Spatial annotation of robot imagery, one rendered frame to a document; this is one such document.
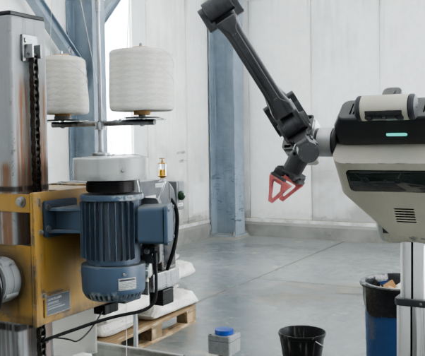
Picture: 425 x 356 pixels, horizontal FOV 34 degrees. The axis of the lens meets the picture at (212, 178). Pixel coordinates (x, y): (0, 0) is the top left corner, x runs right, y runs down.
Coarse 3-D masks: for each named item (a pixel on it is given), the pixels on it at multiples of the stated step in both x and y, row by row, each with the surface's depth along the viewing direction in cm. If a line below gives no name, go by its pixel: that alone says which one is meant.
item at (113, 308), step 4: (104, 304) 188; (108, 304) 188; (112, 304) 189; (116, 304) 191; (96, 308) 188; (100, 308) 187; (104, 308) 186; (108, 308) 187; (112, 308) 189; (116, 308) 191; (96, 312) 188; (100, 312) 187; (104, 312) 186; (108, 312) 187
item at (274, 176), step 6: (270, 174) 195; (276, 174) 195; (282, 174) 200; (270, 180) 196; (276, 180) 196; (282, 180) 194; (270, 186) 197; (282, 186) 194; (288, 186) 193; (270, 192) 197; (282, 192) 195; (270, 198) 197; (276, 198) 197
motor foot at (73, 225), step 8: (56, 200) 168; (64, 200) 171; (72, 200) 173; (48, 208) 165; (56, 208) 165; (64, 208) 165; (72, 208) 165; (48, 216) 166; (56, 216) 168; (64, 216) 167; (72, 216) 166; (48, 224) 166; (56, 224) 168; (64, 224) 167; (72, 224) 166; (48, 232) 166; (56, 232) 166; (64, 232) 165; (72, 232) 165
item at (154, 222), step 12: (144, 204) 169; (156, 204) 168; (168, 204) 164; (144, 216) 161; (156, 216) 161; (168, 216) 162; (144, 228) 162; (156, 228) 161; (168, 228) 162; (144, 240) 162; (156, 240) 162; (168, 240) 162; (156, 252) 166
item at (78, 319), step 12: (84, 312) 213; (60, 324) 218; (72, 324) 216; (96, 324) 212; (60, 336) 218; (72, 336) 216; (96, 336) 212; (60, 348) 218; (72, 348) 216; (84, 348) 214; (96, 348) 212
